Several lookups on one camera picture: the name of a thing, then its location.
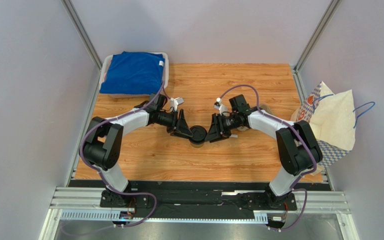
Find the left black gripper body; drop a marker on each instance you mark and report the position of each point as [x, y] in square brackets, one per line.
[172, 122]

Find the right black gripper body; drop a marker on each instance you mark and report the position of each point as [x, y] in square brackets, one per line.
[217, 124]

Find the black plastic cup lid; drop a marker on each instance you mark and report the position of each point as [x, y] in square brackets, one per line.
[199, 134]

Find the brown paper coffee cup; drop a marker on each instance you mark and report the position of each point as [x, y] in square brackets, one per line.
[197, 146]

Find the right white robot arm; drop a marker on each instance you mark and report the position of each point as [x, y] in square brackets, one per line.
[298, 149]

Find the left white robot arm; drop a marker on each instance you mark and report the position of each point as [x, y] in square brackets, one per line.
[101, 146]

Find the grey pulp cup carrier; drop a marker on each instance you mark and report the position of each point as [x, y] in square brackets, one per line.
[262, 106]

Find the blue folded towel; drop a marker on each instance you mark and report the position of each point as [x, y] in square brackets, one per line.
[132, 71]

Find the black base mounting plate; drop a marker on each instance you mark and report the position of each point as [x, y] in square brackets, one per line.
[192, 200]

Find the blue checkered paper bag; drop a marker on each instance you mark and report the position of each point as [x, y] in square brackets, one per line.
[333, 118]

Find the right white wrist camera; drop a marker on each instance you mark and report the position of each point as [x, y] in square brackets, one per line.
[223, 109]

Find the aluminium rail frame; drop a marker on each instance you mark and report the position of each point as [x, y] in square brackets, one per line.
[77, 203]

